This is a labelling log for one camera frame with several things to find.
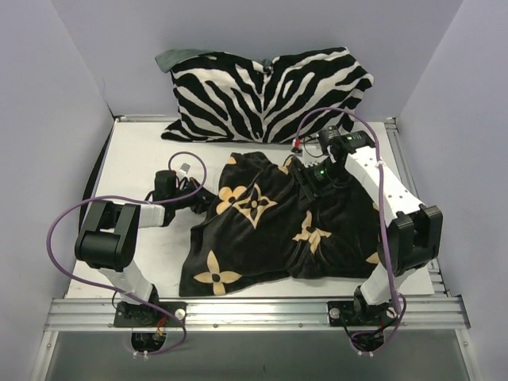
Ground black floral pillowcase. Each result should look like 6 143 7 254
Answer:
179 152 379 297

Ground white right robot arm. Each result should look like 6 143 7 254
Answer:
289 126 443 325

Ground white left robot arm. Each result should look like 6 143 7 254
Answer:
75 165 215 326

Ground zebra print pillow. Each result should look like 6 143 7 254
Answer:
161 47 374 144

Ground grey cloth behind zebra pillow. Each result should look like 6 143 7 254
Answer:
155 48 209 74

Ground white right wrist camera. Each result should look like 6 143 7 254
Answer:
294 137 326 167

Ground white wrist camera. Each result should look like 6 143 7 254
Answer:
176 163 191 179
294 137 326 167

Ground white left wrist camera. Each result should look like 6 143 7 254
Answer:
176 163 191 179

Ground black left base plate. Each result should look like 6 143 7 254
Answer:
113 302 187 328

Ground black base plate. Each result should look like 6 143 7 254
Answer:
327 300 398 327
113 302 187 328

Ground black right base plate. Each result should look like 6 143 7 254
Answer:
327 300 398 327

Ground aluminium front rail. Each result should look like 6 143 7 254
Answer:
44 297 470 332

